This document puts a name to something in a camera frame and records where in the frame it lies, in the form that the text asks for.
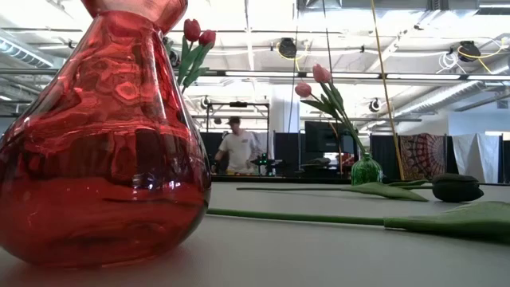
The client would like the black computer monitor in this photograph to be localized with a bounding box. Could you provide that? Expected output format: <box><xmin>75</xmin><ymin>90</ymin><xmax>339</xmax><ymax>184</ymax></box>
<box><xmin>304</xmin><ymin>120</ymin><xmax>358</xmax><ymax>153</ymax></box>

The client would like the white hanging cloth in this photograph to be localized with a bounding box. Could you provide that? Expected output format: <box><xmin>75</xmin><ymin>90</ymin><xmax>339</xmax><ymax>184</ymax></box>
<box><xmin>452</xmin><ymin>133</ymin><xmax>504</xmax><ymax>184</ymax></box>

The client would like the patterned tapestry cloth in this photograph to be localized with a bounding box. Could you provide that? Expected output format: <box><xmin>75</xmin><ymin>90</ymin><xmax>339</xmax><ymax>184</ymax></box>
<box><xmin>399</xmin><ymin>133</ymin><xmax>446</xmax><ymax>181</ymax></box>

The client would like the black partition panel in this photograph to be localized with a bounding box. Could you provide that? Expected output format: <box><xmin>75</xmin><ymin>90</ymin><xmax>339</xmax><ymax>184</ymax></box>
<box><xmin>370</xmin><ymin>134</ymin><xmax>401</xmax><ymax>180</ymax></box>
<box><xmin>273</xmin><ymin>132</ymin><xmax>300</xmax><ymax>175</ymax></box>

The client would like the person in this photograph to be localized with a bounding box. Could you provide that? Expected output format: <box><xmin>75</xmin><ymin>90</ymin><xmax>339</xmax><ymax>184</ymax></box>
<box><xmin>213</xmin><ymin>116</ymin><xmax>259</xmax><ymax>176</ymax></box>

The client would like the background black gantry frame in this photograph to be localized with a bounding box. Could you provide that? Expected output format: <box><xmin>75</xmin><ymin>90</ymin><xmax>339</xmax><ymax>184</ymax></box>
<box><xmin>205</xmin><ymin>101</ymin><xmax>271</xmax><ymax>160</ymax></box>

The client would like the green glass vase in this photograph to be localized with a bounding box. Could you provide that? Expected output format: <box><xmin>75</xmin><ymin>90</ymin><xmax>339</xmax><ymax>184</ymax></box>
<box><xmin>350</xmin><ymin>152</ymin><xmax>383</xmax><ymax>187</ymax></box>

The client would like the red glass vase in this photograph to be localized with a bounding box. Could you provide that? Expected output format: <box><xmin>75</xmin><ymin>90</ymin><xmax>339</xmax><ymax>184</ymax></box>
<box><xmin>0</xmin><ymin>0</ymin><xmax>212</xmax><ymax>268</ymax></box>

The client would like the pink artificial tulip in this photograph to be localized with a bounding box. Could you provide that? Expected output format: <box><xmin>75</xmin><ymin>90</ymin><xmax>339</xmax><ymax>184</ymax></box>
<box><xmin>293</xmin><ymin>81</ymin><xmax>366</xmax><ymax>155</ymax></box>
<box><xmin>312</xmin><ymin>63</ymin><xmax>366</xmax><ymax>155</ymax></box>

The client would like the red artificial tulip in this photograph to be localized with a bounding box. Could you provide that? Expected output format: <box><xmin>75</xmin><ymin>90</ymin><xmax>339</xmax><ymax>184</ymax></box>
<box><xmin>181</xmin><ymin>29</ymin><xmax>218</xmax><ymax>95</ymax></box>
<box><xmin>177</xmin><ymin>18</ymin><xmax>202</xmax><ymax>87</ymax></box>

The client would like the grey table mat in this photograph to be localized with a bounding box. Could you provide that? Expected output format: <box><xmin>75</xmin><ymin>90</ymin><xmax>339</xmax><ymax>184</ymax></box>
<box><xmin>0</xmin><ymin>183</ymin><xmax>510</xmax><ymax>287</ymax></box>

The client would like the black artificial tulip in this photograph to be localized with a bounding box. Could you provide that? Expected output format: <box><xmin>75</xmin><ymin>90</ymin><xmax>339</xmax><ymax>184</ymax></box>
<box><xmin>237</xmin><ymin>172</ymin><xmax>485</xmax><ymax>203</ymax></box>
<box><xmin>206</xmin><ymin>200</ymin><xmax>510</xmax><ymax>244</ymax></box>

